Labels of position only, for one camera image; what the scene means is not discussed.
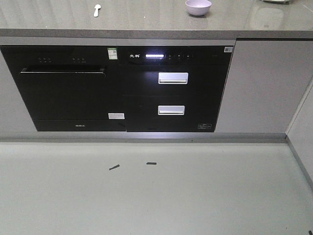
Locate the black built-in dishwasher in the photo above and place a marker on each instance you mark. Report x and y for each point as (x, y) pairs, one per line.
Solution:
(68, 88)

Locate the lower silver drawer handle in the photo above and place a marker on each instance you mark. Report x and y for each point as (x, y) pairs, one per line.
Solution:
(171, 110)

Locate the silver drawer handle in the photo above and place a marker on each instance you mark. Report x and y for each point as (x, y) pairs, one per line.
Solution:
(173, 78)
(171, 110)

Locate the white rice cooker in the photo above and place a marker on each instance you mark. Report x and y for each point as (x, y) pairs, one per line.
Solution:
(278, 1)

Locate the grey cabinet door panel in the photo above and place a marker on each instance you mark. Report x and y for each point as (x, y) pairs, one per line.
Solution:
(265, 83)

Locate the pale green plastic spoon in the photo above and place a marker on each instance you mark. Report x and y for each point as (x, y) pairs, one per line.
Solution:
(97, 7)

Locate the grey side cabinet doors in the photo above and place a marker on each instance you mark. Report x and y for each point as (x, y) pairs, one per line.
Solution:
(300, 134)

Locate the purple plastic bowl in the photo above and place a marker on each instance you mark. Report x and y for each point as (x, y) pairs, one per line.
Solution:
(198, 7)

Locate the upper silver drawer handle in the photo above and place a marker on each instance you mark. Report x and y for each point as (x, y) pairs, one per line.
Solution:
(173, 78)

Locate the black disinfection cabinet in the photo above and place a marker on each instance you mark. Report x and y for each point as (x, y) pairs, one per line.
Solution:
(207, 67)

